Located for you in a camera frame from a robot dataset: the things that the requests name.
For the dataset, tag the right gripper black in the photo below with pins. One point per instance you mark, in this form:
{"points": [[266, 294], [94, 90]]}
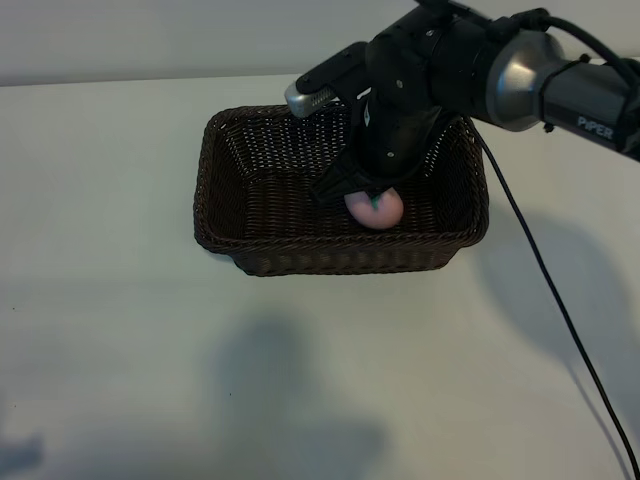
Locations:
{"points": [[390, 145]]}

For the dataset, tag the pink toy peach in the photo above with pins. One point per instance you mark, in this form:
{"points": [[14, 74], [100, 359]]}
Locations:
{"points": [[375, 215]]}

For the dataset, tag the dark brown wicker basket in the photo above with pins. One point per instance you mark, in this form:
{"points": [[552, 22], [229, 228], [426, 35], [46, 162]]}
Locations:
{"points": [[280, 220]]}

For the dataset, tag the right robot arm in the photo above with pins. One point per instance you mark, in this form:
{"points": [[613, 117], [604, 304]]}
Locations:
{"points": [[475, 65]]}

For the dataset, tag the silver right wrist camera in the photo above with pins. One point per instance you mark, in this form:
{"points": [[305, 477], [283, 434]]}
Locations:
{"points": [[305, 102]]}

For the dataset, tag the black right camera bracket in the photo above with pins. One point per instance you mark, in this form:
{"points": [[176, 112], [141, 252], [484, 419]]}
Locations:
{"points": [[335, 62]]}

